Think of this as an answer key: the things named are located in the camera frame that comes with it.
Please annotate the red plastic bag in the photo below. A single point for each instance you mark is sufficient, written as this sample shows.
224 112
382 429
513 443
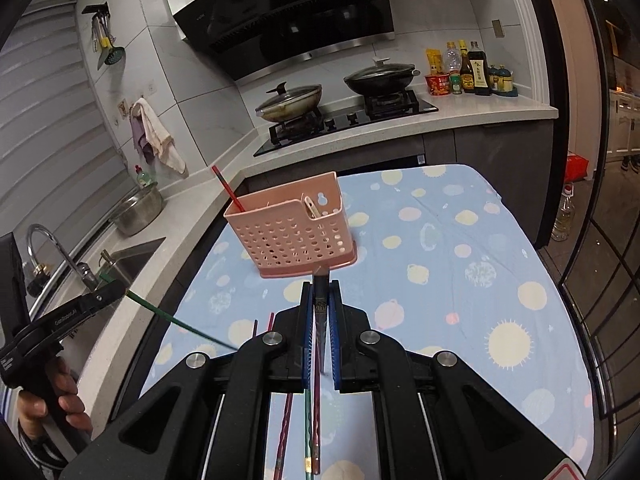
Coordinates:
577 166

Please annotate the cooking oil bottle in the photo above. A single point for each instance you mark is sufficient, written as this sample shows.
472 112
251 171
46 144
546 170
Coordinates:
563 220

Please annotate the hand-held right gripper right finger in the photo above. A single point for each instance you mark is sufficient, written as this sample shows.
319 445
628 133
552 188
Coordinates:
336 345

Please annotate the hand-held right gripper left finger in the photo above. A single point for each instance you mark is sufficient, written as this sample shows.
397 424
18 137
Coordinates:
308 340

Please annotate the black wok with glass lid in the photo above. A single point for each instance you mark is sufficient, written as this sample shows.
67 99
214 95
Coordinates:
380 80

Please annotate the blue condiment jar set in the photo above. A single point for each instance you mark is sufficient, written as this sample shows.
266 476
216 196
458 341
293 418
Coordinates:
502 84

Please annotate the blue printed tablecloth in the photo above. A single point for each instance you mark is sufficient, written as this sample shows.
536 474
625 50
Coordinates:
450 270

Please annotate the person's left hand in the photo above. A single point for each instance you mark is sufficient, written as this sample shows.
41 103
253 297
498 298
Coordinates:
67 390

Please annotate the black range hood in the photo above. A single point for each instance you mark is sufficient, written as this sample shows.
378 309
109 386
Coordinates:
280 20

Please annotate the purple hanging cloth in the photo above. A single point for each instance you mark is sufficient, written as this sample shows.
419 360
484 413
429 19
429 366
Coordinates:
140 137

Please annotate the white hanging towel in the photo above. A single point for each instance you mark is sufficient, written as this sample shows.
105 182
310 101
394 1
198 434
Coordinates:
160 135

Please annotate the yellow seasoning packet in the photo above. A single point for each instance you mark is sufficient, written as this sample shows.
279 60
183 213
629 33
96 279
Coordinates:
434 62

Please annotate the black wall utensil rack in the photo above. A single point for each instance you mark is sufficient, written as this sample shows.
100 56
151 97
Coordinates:
95 9

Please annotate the pink perforated utensil basket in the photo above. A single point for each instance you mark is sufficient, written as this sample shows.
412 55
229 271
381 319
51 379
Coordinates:
290 230

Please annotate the black glass gas stove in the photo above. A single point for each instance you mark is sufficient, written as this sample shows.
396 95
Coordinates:
345 122

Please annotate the silver wok with glass lid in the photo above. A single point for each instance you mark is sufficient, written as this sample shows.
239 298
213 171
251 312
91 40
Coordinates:
290 102

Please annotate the white wall socket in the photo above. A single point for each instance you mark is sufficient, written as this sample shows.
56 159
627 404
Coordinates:
150 89

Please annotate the clear plastic bottle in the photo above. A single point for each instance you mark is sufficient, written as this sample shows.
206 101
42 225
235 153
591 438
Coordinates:
452 60

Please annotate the red instant noodle cup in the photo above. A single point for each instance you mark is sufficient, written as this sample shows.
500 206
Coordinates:
438 85

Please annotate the chrome kitchen faucet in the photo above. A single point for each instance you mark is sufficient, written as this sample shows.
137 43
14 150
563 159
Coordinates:
42 232

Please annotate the small green-capped jar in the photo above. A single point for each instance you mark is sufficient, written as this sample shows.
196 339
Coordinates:
455 86

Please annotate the brown sauce bottle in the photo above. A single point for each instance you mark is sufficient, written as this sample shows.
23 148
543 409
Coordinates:
467 77

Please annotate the white window blinds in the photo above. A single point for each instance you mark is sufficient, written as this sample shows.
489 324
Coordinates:
55 135

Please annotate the dark grey kitchen cabinet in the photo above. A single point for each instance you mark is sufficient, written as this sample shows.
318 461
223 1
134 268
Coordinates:
490 170

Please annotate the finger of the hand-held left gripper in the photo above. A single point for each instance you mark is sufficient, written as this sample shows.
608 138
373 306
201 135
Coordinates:
105 292

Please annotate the black framed glass door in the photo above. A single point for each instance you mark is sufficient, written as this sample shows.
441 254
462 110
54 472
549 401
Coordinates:
600 210

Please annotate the grey wall outlet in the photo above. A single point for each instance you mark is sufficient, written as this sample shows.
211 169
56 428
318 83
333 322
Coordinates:
497 28

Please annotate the stainless steel sink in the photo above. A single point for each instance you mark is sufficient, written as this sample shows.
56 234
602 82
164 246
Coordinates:
135 260

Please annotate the stainless steel bowl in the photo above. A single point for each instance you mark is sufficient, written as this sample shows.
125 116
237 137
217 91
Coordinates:
137 212

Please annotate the dark soy sauce bottle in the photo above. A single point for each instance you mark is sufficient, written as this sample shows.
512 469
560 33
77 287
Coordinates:
480 75

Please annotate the beige spoon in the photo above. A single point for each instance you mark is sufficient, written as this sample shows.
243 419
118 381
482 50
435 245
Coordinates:
312 207

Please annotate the green dish soap bottle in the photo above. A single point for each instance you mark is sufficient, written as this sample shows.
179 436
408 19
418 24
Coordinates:
146 177

